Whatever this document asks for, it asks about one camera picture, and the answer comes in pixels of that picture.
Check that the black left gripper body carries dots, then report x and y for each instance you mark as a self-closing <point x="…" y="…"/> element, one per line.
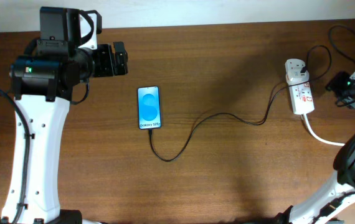
<point x="103" y="63"/>

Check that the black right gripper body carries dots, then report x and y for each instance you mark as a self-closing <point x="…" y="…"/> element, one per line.
<point x="346" y="88"/>

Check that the blue Galaxy smartphone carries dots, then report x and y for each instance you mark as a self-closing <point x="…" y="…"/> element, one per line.
<point x="149" y="108"/>

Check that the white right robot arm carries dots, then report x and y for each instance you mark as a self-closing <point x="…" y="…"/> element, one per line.
<point x="332" y="198"/>

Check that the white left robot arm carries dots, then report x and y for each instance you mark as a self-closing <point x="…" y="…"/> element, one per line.
<point x="64" y="55"/>

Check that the white charger plug adapter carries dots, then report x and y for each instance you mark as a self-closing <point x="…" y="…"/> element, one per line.
<point x="296" y="72"/>

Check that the white power strip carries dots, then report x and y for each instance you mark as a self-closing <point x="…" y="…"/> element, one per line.
<point x="301" y="98"/>

